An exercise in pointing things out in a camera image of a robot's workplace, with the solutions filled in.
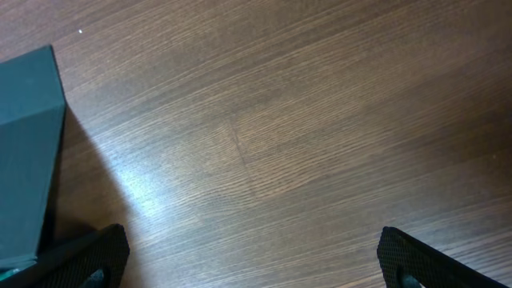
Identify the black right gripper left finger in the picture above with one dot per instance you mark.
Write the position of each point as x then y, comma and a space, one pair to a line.
97, 259

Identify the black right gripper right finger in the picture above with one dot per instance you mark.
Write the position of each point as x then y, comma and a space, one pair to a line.
407, 262

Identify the black storage box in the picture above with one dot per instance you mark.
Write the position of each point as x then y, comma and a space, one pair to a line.
33, 108

